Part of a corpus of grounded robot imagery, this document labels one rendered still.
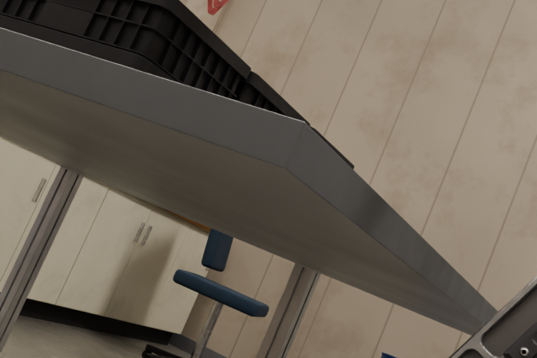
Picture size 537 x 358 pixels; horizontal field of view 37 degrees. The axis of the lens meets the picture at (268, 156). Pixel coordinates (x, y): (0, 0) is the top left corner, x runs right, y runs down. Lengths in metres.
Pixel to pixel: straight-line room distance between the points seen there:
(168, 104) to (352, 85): 4.32
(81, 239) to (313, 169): 3.22
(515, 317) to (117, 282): 3.41
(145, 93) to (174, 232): 3.72
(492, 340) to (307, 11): 4.55
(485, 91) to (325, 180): 4.10
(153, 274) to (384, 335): 1.31
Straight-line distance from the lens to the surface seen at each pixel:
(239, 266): 4.90
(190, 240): 4.56
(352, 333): 4.57
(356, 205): 0.75
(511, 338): 0.88
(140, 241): 4.18
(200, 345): 3.85
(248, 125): 0.63
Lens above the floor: 0.58
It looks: 8 degrees up
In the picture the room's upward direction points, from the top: 24 degrees clockwise
